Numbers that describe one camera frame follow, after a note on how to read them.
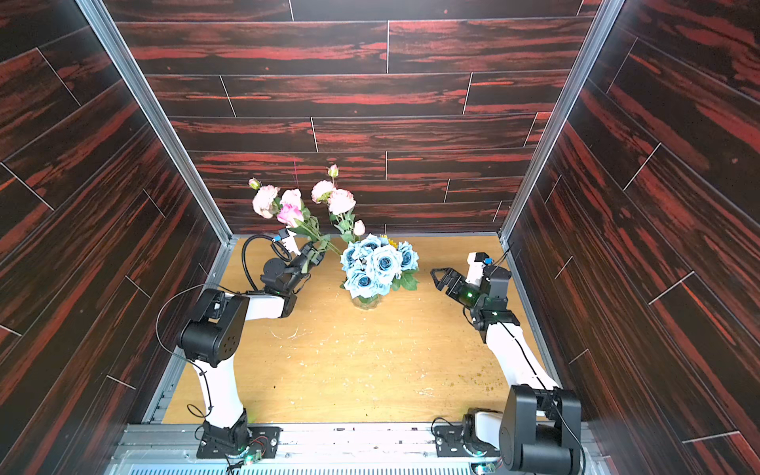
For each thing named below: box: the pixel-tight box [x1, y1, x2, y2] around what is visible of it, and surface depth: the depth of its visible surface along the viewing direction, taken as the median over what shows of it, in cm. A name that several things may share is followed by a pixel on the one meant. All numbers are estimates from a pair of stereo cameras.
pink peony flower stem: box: [310, 164, 367, 245], surface depth 84 cm
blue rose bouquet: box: [340, 234, 420, 299], surface depth 68 cm
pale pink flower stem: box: [248, 177, 325, 263], surface depth 84 cm
